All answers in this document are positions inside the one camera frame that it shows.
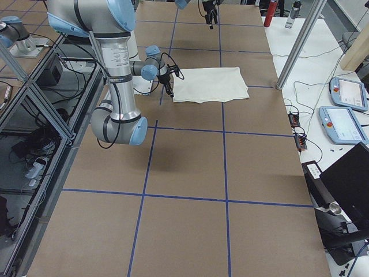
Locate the steel cup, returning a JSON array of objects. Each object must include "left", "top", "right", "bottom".
[{"left": 329, "top": 202, "right": 342, "bottom": 215}]

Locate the near blue teach pendant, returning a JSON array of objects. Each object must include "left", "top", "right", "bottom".
[{"left": 318, "top": 106, "right": 368, "bottom": 145}]

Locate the aluminium frame rack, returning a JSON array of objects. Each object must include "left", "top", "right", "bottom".
[{"left": 1, "top": 36, "right": 103, "bottom": 276}]

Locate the cream long-sleeve Twinkle shirt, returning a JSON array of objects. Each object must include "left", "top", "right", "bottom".
[{"left": 173, "top": 67, "right": 249, "bottom": 103}]

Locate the clear water bottle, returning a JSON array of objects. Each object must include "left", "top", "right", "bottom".
[{"left": 284, "top": 0, "right": 302, "bottom": 29}]

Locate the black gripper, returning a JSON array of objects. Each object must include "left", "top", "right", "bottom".
[
  {"left": 202, "top": 0, "right": 221, "bottom": 29},
  {"left": 159, "top": 72, "right": 174, "bottom": 98}
]

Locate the far blue teach pendant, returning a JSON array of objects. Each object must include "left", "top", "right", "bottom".
[{"left": 329, "top": 77, "right": 368, "bottom": 112}]

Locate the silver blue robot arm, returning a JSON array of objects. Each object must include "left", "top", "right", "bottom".
[
  {"left": 47, "top": 1, "right": 179, "bottom": 145},
  {"left": 174, "top": 0, "right": 223, "bottom": 29}
]

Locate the black monitor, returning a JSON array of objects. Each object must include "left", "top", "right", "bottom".
[{"left": 320, "top": 143, "right": 368, "bottom": 230}]

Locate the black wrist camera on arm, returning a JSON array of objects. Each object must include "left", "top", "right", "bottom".
[{"left": 168, "top": 65, "right": 180, "bottom": 77}]

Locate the red bottle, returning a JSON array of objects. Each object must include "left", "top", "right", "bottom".
[{"left": 263, "top": 0, "right": 278, "bottom": 28}]

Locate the blue teach pendant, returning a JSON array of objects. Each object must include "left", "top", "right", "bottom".
[
  {"left": 318, "top": 106, "right": 368, "bottom": 145},
  {"left": 329, "top": 77, "right": 368, "bottom": 112}
]

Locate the orange black USB hub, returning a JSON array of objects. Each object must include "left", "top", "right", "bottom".
[{"left": 288, "top": 113, "right": 301, "bottom": 128}]

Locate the aluminium frame post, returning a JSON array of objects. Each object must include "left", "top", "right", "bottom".
[{"left": 276, "top": 0, "right": 327, "bottom": 90}]

